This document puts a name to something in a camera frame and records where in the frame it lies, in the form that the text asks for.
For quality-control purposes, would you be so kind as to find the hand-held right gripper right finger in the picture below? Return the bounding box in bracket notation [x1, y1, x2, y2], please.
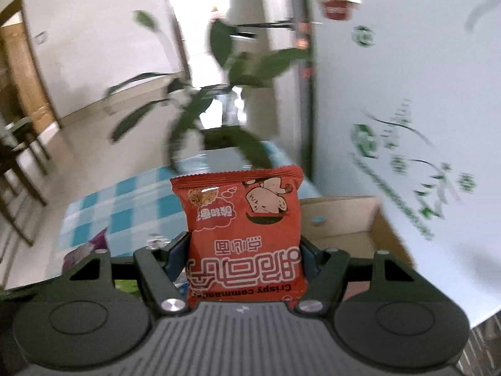
[293, 237, 416, 316]

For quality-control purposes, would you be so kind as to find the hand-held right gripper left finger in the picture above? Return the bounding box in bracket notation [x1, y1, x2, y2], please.
[59, 232, 192, 316]

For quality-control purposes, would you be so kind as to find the silver snack packet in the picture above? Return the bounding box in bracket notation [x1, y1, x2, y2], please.
[146, 234, 173, 250]

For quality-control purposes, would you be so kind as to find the cardboard box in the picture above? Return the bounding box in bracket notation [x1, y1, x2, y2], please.
[299, 195, 417, 283]

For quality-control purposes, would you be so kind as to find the green snack packet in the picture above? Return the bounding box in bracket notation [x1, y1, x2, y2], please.
[113, 279, 142, 296]

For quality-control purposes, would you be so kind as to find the orange cartoon snack packet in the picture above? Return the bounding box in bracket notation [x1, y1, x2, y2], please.
[169, 166, 310, 309]

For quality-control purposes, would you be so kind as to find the purple snack packet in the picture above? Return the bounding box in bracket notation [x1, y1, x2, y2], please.
[63, 228, 108, 273]

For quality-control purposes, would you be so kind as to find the blue checked tablecloth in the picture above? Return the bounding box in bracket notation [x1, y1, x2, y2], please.
[8, 141, 323, 294]

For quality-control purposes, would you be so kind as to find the black pole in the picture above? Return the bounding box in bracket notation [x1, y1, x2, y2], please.
[299, 19, 316, 181]

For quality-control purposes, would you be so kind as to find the green leafy plant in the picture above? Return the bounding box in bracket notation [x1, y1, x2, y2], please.
[106, 10, 314, 173]

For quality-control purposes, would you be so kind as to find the dark wooden chair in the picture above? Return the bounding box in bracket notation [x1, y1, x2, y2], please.
[0, 115, 51, 208]
[0, 172, 36, 247]

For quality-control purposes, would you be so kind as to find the white printed board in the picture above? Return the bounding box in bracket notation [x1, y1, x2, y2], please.
[309, 0, 501, 330]

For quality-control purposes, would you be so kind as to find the wooden door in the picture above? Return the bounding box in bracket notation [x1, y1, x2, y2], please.
[0, 0, 61, 134]

